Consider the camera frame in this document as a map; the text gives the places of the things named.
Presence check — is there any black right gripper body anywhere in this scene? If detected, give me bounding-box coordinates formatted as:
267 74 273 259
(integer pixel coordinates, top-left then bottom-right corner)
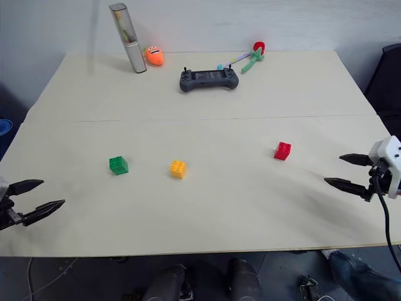
360 157 395 204

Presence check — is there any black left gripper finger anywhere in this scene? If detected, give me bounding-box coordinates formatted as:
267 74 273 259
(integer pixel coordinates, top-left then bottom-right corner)
7 179 45 198
21 199 66 228

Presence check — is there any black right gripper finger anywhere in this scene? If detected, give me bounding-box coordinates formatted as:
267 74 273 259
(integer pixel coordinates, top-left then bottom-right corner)
338 153 374 167
323 177 369 198

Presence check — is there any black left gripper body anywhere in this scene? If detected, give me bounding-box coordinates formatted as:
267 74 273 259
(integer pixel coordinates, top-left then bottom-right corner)
0 193 25 231

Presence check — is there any blue round object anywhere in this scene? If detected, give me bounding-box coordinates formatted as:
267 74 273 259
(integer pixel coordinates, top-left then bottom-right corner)
0 118 14 137

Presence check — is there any red toy brick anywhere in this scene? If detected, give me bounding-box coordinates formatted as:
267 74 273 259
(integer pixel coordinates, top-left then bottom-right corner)
273 141 292 161

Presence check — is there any black chair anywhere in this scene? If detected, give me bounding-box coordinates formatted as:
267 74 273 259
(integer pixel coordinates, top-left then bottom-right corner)
363 43 401 136

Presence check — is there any green toy brick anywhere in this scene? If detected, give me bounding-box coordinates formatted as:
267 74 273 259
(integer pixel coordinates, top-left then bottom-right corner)
108 155 130 176

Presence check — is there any person leg in jeans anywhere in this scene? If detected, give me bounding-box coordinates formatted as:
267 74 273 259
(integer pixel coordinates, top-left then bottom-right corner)
320 248 401 301

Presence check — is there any black metal floor device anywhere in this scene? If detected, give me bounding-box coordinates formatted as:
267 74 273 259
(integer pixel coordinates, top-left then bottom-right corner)
299 274 321 301

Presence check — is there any dark rounded shape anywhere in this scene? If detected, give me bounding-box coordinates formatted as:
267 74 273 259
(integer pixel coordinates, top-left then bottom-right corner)
226 256 261 301
140 264 189 301

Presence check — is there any yellow toy brick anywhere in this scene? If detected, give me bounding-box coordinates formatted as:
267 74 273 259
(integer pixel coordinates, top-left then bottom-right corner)
169 159 187 180

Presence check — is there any red green plush rose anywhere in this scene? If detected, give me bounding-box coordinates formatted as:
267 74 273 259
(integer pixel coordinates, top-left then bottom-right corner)
240 41 267 75

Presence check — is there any pastel striped stick toy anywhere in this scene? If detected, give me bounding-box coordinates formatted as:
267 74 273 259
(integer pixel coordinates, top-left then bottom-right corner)
217 51 253 71

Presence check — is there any grey handheld remote controller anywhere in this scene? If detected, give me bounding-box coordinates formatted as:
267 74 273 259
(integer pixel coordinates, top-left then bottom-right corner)
179 66 240 94

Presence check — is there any silver tube case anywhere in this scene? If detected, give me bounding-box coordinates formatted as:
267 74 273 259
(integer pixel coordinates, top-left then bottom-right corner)
108 3 148 75

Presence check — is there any orange plush carrot toy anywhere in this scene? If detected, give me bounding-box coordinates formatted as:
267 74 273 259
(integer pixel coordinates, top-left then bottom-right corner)
143 45 165 67

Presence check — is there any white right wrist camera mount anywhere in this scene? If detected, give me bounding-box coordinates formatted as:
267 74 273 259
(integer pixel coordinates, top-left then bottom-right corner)
368 135 401 199

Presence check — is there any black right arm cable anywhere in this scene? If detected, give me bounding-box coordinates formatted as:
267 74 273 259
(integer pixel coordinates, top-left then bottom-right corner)
372 159 401 274

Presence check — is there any white floor cable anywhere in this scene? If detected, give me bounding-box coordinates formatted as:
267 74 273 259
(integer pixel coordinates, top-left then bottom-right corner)
26 256 80 301

